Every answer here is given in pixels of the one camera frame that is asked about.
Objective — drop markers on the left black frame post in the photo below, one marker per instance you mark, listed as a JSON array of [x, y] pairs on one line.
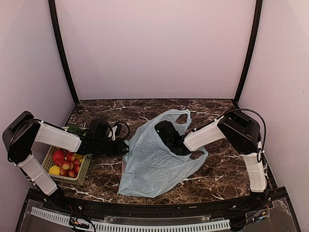
[[61, 50]]

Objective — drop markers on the white slotted cable duct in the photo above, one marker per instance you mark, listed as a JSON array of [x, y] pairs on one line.
[[134, 224]]

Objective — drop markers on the black frame post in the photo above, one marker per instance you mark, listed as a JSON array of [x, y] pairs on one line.
[[61, 50], [250, 50]]

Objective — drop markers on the dark green avocado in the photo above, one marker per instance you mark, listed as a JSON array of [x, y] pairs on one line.
[[74, 128]]

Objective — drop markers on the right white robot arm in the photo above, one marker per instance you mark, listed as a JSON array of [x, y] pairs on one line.
[[242, 131]]

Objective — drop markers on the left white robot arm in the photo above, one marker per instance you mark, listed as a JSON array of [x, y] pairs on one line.
[[26, 130]]

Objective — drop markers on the green perforated plastic basket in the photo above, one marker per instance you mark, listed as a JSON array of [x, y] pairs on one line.
[[68, 142]]

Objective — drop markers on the light blue plastic bag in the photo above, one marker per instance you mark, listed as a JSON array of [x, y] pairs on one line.
[[150, 168]]

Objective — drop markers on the yellow lemon in basket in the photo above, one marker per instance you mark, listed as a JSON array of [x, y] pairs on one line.
[[54, 170]]

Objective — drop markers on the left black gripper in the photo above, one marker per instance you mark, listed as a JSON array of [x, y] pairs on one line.
[[119, 150]]

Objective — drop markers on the right black frame post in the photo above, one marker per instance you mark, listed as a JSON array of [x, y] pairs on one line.
[[250, 50]]

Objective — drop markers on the black front table rail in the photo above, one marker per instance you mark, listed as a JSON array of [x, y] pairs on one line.
[[232, 208]]

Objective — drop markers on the upper yellow banana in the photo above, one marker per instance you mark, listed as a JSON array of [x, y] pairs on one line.
[[79, 157]]

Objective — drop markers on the red apple left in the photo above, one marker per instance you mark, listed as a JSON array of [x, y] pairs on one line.
[[58, 154]]

